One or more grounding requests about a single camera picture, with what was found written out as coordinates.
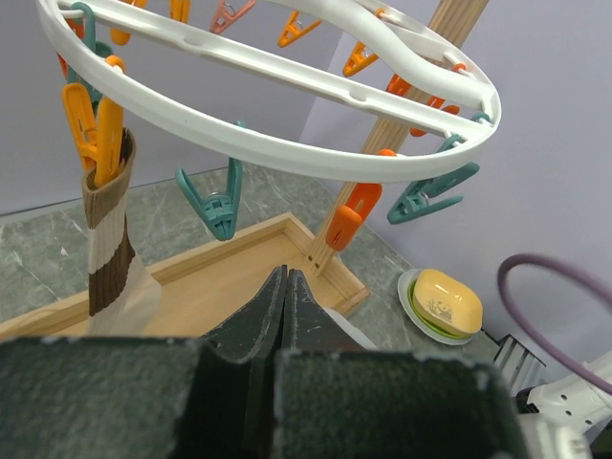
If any orange clothes peg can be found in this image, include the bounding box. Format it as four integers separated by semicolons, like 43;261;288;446
325;183;383;251
61;82;123;187

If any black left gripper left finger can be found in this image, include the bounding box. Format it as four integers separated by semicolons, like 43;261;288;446
1;266;288;458

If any wooden hanger stand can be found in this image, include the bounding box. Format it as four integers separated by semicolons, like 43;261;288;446
0;0;492;339

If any cream brown ribbed sock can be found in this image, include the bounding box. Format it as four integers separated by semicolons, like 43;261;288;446
81;128;162;336

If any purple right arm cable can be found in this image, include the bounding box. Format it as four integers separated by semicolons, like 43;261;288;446
496;252;612;398

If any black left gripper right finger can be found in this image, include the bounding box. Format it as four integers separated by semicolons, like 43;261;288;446
274;270;528;458

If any white round clip hanger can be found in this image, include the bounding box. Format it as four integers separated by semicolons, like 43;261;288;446
36;1;501;183

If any teal right clothes peg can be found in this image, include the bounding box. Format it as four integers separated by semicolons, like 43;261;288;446
386;162;480;225

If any teal clothes peg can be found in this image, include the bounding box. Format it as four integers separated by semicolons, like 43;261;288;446
386;162;480;225
175;158;243;241

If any yellow dish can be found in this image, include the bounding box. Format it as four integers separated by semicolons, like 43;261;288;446
397;269;484;346

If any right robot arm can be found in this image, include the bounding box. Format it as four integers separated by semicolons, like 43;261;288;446
493;335;611;458

